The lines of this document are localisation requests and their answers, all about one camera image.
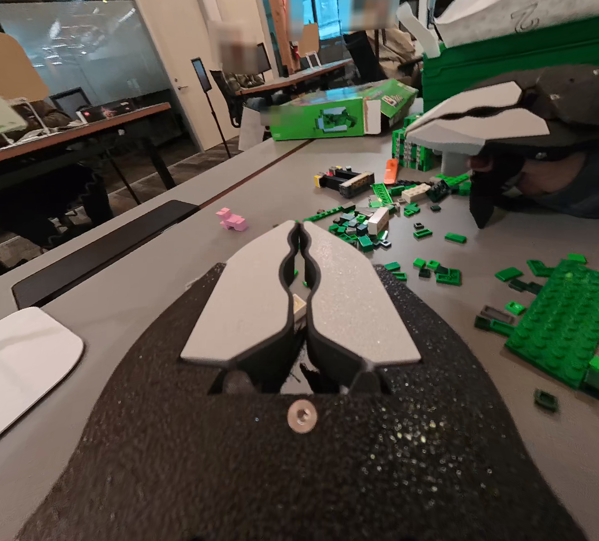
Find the pink toy pig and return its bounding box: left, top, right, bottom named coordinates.
left=216, top=207, right=249, bottom=232

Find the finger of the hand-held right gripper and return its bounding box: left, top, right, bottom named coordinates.
left=405, top=81, right=524, bottom=130
left=406, top=107, right=551, bottom=176

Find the green brick figure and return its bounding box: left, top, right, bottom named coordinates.
left=392, top=113, right=443, bottom=172

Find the green toy set box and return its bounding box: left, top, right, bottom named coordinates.
left=270, top=79, right=418, bottom=142

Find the black office chair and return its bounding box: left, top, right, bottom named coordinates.
left=210, top=70, right=244, bottom=129

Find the brown topped office desk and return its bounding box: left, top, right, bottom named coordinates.
left=0, top=102, right=178, bottom=205
left=235, top=59, right=353, bottom=97

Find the black tablet floor stand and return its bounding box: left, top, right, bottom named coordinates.
left=191, top=57, right=232, bottom=159

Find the grey desk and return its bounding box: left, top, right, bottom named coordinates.
left=0, top=99, right=599, bottom=541
left=0, top=139, right=313, bottom=280

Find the black desk cable cover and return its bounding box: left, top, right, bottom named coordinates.
left=12, top=200, right=199, bottom=310

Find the frosted glass partition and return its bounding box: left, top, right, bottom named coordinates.
left=0, top=0, right=171, bottom=111

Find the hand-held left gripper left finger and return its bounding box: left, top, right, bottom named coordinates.
left=179, top=220, right=307, bottom=385

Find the large green baseplate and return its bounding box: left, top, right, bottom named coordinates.
left=504, top=259, right=599, bottom=389

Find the scattered green bricks pile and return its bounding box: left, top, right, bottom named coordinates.
left=304, top=174, right=599, bottom=413

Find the white door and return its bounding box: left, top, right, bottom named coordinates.
left=111, top=0, right=221, bottom=152

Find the black product box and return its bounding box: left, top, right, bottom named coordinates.
left=77, top=99, right=136, bottom=123

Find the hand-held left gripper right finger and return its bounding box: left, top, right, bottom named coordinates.
left=299, top=220, right=423, bottom=387

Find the black brick assembly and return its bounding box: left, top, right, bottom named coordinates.
left=314, top=166, right=376, bottom=199

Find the person's right hand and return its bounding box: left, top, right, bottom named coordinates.
left=508, top=160, right=574, bottom=198

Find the white rounded desk pad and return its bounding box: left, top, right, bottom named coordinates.
left=0, top=307, right=86, bottom=435

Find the green storage crate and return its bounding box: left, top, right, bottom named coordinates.
left=421, top=12, right=599, bottom=130

